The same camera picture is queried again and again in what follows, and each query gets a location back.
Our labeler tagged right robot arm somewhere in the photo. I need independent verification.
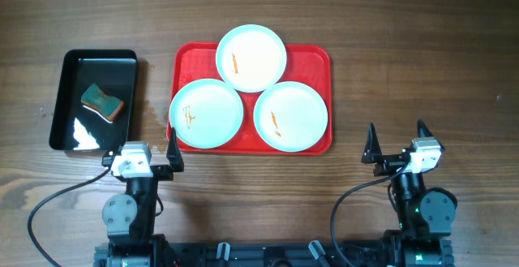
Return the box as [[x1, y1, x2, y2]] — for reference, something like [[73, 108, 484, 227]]
[[357, 120, 457, 267]]

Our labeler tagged white plate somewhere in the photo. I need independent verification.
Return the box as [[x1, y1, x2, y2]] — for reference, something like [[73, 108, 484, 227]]
[[215, 24, 288, 93], [169, 79, 244, 149], [253, 81, 329, 153]]

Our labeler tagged red plastic serving tray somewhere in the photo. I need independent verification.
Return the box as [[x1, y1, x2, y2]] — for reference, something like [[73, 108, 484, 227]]
[[170, 41, 333, 156]]

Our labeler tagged black rectangular water tray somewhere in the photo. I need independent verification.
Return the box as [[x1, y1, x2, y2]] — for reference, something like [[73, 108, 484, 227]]
[[49, 50, 139, 152]]

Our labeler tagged black cable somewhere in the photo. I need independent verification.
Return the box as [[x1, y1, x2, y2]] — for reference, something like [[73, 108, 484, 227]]
[[329, 161, 411, 267], [26, 166, 112, 267]]

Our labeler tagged right black cable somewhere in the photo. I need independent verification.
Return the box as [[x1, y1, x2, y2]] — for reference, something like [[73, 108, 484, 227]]
[[329, 161, 411, 267]]

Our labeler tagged left black cable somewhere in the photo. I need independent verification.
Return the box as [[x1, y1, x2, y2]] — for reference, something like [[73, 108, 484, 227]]
[[26, 166, 112, 267]]

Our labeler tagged green orange sponge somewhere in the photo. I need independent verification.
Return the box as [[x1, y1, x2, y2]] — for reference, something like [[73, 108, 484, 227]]
[[80, 84, 124, 123]]

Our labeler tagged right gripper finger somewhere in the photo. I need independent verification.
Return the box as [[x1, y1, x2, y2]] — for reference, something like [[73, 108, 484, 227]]
[[361, 123, 383, 164], [417, 119, 433, 138]]

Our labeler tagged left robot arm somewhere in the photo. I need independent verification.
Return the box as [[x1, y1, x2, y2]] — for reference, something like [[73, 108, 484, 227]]
[[93, 131, 184, 267]]

